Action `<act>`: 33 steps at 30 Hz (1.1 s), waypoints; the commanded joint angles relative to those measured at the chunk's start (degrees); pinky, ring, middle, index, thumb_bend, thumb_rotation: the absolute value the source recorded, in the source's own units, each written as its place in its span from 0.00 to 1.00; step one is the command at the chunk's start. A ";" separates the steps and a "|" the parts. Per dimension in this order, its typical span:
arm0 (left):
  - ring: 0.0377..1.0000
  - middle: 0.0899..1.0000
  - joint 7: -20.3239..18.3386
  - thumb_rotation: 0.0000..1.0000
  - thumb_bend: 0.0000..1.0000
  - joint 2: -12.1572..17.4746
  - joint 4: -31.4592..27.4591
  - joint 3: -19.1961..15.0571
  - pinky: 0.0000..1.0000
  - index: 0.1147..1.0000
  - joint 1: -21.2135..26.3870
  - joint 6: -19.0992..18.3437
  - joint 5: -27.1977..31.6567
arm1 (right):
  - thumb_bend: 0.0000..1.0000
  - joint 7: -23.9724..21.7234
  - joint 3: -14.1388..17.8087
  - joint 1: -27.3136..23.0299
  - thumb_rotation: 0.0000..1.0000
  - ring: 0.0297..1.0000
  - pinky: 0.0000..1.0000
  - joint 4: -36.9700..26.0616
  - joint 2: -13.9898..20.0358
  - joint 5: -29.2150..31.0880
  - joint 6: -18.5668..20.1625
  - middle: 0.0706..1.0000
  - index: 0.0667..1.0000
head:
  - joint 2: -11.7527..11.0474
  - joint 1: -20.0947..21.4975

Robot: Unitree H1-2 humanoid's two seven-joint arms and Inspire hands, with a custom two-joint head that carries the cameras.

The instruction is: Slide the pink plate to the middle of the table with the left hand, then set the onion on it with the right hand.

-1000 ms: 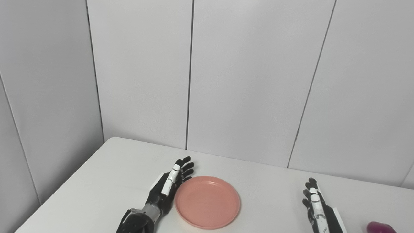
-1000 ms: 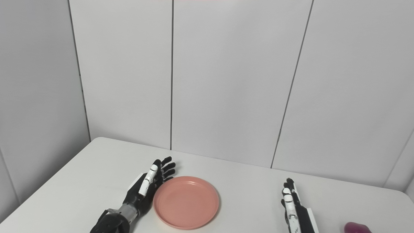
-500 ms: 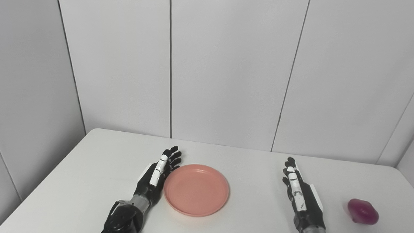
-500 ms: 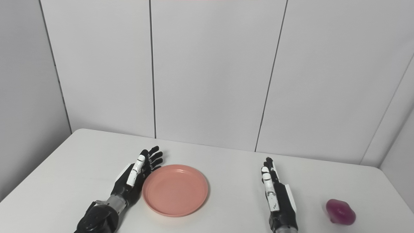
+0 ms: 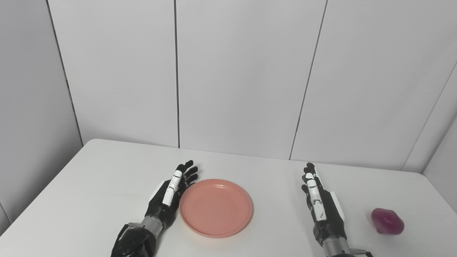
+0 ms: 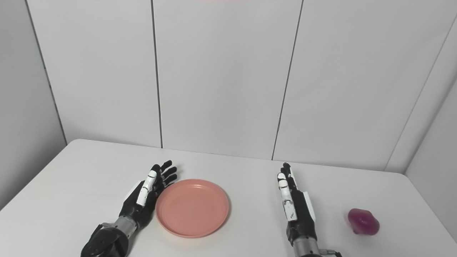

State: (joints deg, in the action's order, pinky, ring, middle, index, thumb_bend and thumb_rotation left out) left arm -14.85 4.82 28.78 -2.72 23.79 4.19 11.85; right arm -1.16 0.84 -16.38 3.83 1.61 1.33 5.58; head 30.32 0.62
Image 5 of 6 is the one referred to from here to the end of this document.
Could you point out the purple red onion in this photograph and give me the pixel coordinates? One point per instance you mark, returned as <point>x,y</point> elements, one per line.
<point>387,221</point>

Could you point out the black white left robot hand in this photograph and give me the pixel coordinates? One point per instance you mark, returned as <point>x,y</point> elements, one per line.
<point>160,210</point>

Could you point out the pink round plate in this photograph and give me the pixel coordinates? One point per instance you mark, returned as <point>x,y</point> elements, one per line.
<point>216,208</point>

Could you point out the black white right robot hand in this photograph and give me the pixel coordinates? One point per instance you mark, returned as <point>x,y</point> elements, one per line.
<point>330,221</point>

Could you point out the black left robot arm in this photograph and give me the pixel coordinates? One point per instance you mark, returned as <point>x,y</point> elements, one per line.
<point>135,242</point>

